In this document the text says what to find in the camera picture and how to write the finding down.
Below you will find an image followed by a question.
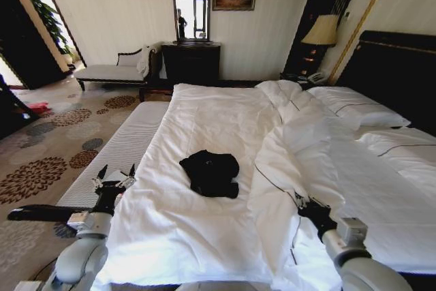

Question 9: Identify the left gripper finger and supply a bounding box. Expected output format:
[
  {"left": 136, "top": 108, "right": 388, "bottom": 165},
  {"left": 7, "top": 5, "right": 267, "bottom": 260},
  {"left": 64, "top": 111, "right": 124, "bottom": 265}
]
[
  {"left": 91, "top": 164, "right": 109, "bottom": 189},
  {"left": 117, "top": 164, "right": 137, "bottom": 189}
]

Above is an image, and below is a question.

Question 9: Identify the white bed mattress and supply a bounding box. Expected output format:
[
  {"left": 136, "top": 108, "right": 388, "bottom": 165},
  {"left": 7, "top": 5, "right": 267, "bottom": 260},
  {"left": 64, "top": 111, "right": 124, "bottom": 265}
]
[{"left": 56, "top": 79, "right": 436, "bottom": 291}]

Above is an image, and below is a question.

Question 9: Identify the black crumpled garment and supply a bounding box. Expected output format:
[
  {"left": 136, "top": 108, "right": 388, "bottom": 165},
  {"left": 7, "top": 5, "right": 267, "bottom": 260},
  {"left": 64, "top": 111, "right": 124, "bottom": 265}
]
[{"left": 178, "top": 149, "right": 240, "bottom": 200}]

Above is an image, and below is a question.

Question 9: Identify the red object on floor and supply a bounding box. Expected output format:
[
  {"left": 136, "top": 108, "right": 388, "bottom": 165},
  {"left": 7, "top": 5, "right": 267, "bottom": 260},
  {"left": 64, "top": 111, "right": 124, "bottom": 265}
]
[{"left": 29, "top": 101, "right": 52, "bottom": 115}]

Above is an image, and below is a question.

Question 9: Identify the white duvet with dark piping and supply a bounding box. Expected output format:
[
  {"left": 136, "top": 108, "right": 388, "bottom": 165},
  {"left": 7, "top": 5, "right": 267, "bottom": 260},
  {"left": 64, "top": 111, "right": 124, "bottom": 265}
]
[{"left": 91, "top": 79, "right": 364, "bottom": 291}]

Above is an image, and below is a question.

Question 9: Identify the white upholstered chaise longue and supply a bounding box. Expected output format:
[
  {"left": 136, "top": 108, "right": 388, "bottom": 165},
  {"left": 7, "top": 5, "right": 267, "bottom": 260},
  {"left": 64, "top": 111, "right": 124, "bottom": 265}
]
[{"left": 74, "top": 46, "right": 161, "bottom": 102}]

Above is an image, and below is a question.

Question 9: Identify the white pillow with dark piping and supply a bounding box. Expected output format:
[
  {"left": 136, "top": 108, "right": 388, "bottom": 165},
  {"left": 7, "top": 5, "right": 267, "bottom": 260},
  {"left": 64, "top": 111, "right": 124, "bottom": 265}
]
[
  {"left": 356, "top": 132, "right": 436, "bottom": 186},
  {"left": 306, "top": 85, "right": 412, "bottom": 128}
]

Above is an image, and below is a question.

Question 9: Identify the white cloth on chaise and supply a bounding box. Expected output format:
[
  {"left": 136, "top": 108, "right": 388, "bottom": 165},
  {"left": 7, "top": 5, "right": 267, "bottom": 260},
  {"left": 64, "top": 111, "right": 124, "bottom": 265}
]
[{"left": 135, "top": 44, "right": 153, "bottom": 76}]

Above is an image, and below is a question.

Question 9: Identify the black stand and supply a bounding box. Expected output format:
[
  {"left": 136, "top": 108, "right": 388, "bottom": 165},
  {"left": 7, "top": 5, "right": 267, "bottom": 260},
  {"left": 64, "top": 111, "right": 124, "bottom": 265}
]
[{"left": 0, "top": 75, "right": 34, "bottom": 140}]

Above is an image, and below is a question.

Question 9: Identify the dark wooden nightstand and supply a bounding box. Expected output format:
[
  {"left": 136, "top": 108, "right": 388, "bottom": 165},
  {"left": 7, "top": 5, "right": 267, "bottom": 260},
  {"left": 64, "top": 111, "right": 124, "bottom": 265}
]
[{"left": 279, "top": 71, "right": 330, "bottom": 91}]

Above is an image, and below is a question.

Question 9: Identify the dark wooden dresser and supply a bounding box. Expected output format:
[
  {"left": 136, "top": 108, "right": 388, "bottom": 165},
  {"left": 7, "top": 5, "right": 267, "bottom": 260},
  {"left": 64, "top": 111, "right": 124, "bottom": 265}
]
[{"left": 160, "top": 42, "right": 222, "bottom": 88}]

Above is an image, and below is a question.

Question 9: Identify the dark wooden headboard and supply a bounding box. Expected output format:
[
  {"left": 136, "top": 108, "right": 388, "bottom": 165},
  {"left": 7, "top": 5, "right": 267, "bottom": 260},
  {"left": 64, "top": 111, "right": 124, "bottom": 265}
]
[{"left": 335, "top": 30, "right": 436, "bottom": 138}]

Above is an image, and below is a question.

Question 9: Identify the dark wooden partition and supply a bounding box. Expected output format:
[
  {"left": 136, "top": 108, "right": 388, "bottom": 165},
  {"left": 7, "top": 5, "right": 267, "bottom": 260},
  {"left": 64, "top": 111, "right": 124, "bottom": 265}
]
[{"left": 0, "top": 0, "right": 66, "bottom": 90}]

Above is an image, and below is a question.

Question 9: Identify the person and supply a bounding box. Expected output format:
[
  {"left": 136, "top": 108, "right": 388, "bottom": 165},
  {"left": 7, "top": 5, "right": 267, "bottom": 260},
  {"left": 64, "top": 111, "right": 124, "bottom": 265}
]
[{"left": 176, "top": 7, "right": 189, "bottom": 40}]

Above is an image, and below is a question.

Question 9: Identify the green potted plant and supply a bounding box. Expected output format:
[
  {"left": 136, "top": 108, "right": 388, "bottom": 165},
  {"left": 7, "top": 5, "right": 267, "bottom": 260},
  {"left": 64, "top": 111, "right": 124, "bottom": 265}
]
[{"left": 25, "top": 0, "right": 75, "bottom": 64}]

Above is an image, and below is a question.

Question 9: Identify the table lamp with cream shade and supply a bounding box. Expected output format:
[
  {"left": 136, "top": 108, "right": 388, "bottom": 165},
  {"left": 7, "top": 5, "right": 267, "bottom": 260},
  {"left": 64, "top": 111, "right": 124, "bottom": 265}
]
[{"left": 300, "top": 14, "right": 339, "bottom": 74}]

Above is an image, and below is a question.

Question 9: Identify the dark framed mirror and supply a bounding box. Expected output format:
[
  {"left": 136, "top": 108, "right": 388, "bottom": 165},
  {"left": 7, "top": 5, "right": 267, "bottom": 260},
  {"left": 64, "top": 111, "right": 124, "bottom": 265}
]
[{"left": 168, "top": 0, "right": 213, "bottom": 46}]

